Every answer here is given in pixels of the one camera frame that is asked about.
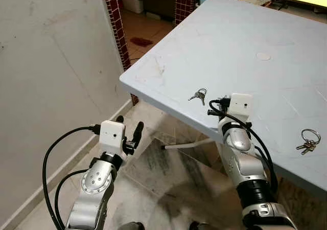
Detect narrow red tiled pillar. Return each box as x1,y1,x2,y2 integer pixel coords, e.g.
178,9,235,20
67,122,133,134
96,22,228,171
174,0,197,26

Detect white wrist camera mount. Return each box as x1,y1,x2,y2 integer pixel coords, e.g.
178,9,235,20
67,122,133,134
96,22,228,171
99,120,126,157
227,93,254,124

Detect short black left arm cable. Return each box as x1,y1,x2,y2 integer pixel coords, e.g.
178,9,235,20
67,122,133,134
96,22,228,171
54,169,90,229

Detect robot right leg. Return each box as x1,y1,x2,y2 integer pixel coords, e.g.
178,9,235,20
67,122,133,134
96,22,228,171
189,221,213,230

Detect white table leg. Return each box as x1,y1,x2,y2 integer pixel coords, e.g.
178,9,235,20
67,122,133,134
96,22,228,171
162,140,218,150

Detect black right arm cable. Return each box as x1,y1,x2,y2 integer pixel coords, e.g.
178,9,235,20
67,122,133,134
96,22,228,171
208,98,279,195

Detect white plastic bin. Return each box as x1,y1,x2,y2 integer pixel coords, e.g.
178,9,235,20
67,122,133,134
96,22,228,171
120,0,145,14

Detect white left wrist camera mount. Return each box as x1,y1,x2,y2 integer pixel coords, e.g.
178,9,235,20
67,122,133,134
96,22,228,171
99,120,126,157

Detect dark wooden cabinet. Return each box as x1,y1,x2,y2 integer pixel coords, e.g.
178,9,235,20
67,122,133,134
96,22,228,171
145,0,177,20

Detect wide red tiled pillar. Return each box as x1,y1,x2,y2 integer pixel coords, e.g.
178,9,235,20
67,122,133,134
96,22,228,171
101,0,132,71

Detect small silver key bunch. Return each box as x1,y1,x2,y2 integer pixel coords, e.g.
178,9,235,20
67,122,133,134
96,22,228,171
188,88,207,106

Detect long black left arm cable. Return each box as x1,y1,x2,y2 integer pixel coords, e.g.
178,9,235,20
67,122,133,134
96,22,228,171
42,125,103,230

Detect light blue plastic table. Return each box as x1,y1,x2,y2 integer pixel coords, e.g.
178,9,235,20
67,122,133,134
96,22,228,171
119,0,327,196

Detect keys on large ring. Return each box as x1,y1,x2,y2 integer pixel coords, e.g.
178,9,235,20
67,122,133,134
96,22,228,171
296,129,321,155

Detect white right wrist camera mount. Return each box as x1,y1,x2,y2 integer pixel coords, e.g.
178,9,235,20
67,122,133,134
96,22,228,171
227,93,254,124

